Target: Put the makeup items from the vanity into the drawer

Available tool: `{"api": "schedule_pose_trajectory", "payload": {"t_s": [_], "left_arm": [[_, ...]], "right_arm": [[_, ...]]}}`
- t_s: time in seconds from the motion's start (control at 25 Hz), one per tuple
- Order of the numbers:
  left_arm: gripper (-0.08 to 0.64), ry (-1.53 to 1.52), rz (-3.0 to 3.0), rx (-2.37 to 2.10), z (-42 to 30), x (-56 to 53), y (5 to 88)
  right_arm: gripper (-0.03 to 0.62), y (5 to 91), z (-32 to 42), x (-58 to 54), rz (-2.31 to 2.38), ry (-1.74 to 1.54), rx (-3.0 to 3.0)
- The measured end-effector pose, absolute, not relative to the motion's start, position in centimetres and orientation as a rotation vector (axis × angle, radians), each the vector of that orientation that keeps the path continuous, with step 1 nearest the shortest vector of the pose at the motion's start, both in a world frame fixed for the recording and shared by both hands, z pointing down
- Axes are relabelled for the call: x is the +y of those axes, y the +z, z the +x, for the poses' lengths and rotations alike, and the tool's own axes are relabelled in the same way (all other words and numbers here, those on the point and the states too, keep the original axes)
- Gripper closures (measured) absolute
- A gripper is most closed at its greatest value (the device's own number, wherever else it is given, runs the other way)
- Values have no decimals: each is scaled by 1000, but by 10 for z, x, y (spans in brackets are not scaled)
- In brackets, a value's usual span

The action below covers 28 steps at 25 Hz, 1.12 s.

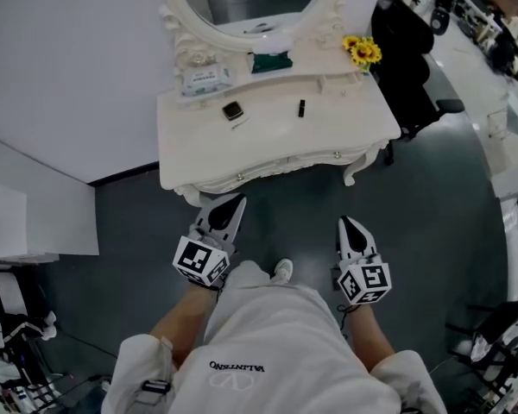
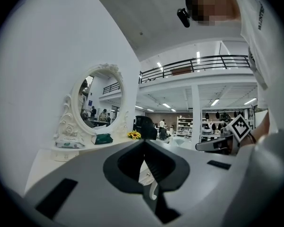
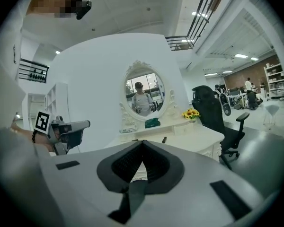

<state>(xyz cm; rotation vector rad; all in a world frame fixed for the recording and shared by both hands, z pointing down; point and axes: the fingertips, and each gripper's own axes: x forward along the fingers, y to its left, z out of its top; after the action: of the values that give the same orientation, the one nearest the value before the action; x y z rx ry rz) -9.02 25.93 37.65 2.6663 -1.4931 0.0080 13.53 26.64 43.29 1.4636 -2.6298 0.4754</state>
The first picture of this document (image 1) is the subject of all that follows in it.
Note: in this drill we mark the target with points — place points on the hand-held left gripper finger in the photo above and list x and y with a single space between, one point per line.
211 224
240 224

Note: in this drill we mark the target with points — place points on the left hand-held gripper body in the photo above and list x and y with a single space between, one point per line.
198 260

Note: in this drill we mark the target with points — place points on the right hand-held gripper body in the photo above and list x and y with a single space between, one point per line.
364 283

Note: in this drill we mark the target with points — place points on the white vanity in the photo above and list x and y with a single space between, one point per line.
267 145

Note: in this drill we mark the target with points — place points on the thin makeup pencil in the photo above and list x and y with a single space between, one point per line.
240 123

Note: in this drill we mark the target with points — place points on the black square makeup compact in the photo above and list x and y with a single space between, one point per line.
232 111

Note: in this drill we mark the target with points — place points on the black lipstick tube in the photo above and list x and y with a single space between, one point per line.
301 108

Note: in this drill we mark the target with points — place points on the small white vanity drawer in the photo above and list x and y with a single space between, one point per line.
334 82

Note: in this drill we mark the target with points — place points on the person's right forearm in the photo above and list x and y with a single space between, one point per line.
373 334

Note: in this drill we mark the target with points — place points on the person's left forearm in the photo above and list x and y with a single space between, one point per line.
181 321

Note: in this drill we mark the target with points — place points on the white trouser leg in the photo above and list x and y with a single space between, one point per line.
246 274

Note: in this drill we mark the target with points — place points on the white shoe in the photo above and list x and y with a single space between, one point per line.
283 269

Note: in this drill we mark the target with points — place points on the white sweatshirt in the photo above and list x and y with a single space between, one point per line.
280 343

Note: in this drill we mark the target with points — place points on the black folding chair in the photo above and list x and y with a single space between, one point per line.
496 339

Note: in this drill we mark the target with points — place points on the white wet wipes packet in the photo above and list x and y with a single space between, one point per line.
205 80

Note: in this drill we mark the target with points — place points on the green tissue pack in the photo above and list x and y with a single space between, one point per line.
271 61

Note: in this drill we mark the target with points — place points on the black office chair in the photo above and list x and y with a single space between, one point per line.
401 58

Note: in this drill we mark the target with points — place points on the yellow sunflower bouquet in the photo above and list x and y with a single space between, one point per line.
362 51

